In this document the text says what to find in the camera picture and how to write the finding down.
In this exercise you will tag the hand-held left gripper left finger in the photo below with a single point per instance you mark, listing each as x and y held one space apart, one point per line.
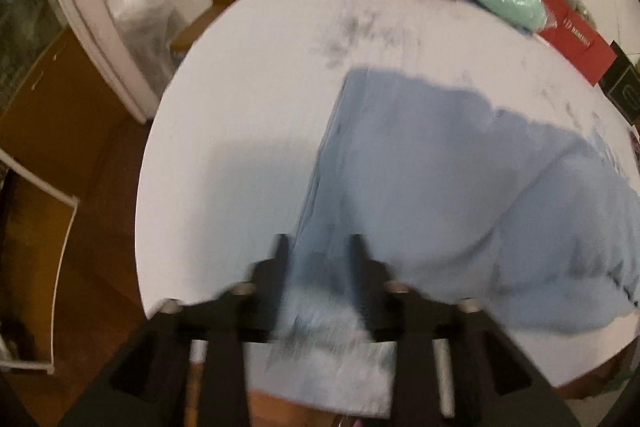
277 277

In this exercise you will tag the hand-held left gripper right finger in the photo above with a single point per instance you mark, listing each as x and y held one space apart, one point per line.
362 277

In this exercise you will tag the white-framed brown board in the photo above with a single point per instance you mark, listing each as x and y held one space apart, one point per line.
30 257

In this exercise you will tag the clear plastic bag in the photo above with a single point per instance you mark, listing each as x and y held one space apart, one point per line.
140 22

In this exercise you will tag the red paper bag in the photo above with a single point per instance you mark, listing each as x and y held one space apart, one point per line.
575 42

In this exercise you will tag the black gift box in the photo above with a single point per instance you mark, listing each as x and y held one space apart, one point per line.
622 82

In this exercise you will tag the white curtain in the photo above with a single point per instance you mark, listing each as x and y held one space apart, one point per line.
85 7

